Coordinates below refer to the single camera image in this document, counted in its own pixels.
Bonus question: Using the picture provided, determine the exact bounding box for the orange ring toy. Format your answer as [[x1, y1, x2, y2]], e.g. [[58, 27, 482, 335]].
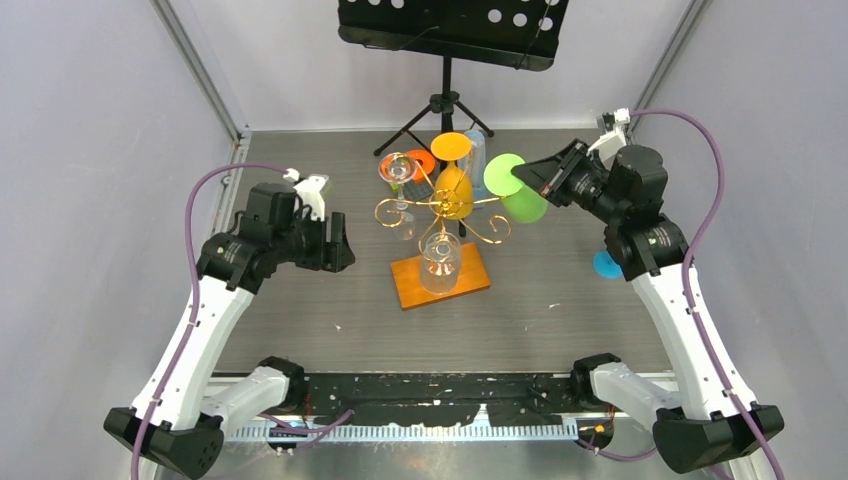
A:
[[406, 149, 436, 183]]

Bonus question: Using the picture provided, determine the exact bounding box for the blue wine glass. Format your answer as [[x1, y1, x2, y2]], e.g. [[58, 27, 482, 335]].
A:
[[592, 250, 623, 279]]

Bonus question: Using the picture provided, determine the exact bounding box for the orange wine glass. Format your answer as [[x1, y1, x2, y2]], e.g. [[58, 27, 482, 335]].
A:
[[430, 132, 473, 220]]

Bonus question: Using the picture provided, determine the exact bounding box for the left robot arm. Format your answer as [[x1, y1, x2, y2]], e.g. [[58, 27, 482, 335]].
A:
[[103, 176, 355, 479]]

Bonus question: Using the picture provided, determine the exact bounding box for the clear wine glass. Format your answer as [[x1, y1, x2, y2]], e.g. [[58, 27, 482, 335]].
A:
[[419, 232, 461, 295], [378, 152, 418, 241]]

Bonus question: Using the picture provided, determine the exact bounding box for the green wine glass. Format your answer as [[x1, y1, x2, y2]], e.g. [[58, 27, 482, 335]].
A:
[[484, 153, 548, 224]]

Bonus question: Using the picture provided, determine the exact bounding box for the clear wine glass front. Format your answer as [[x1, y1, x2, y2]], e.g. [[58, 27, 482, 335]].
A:
[[419, 232, 461, 295]]

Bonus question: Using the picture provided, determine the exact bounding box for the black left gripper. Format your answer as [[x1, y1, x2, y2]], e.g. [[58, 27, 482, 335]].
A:
[[274, 206, 355, 272]]

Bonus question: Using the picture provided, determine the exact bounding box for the grey building plate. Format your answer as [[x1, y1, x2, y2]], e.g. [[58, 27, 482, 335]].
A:
[[388, 180, 433, 202]]

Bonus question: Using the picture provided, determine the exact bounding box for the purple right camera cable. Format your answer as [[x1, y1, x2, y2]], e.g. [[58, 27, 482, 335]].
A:
[[622, 109, 790, 480]]

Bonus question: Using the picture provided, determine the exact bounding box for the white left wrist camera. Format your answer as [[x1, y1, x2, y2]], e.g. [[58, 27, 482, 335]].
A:
[[292, 174, 331, 222]]

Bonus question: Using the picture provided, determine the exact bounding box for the gold wire wine glass rack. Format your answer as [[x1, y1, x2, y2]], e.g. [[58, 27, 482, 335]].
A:
[[374, 153, 499, 311]]

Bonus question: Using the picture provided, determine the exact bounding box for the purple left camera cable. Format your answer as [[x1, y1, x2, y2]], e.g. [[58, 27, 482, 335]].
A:
[[129, 162, 299, 480]]

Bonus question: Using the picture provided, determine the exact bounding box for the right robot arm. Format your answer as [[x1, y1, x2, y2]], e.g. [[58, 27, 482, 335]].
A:
[[511, 140, 785, 474]]

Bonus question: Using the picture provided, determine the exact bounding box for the black music stand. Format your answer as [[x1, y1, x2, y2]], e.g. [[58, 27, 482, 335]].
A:
[[336, 0, 569, 156]]

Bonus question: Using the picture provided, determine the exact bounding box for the clear wine glass back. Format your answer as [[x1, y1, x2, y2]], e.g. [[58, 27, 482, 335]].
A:
[[378, 152, 418, 241]]

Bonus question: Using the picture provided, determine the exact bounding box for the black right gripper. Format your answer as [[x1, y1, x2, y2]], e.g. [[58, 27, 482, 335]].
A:
[[512, 139, 627, 225]]

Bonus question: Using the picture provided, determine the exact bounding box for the purple camera cable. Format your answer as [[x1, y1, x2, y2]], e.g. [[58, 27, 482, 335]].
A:
[[622, 109, 790, 480], [129, 162, 299, 480]]

